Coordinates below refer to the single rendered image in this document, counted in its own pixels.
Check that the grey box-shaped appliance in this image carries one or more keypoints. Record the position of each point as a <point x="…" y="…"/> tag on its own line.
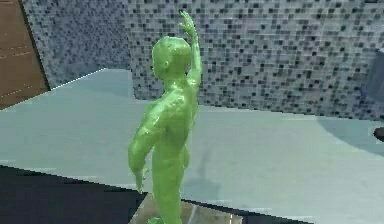
<point x="377" y="76"/>

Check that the green plastic human figurine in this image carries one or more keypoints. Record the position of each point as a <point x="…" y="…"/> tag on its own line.
<point x="170" y="126"/>

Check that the clear square figurine base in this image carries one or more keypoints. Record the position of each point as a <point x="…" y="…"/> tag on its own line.
<point x="200" y="215"/>

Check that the small black round object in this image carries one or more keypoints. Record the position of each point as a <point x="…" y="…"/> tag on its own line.
<point x="380" y="134"/>

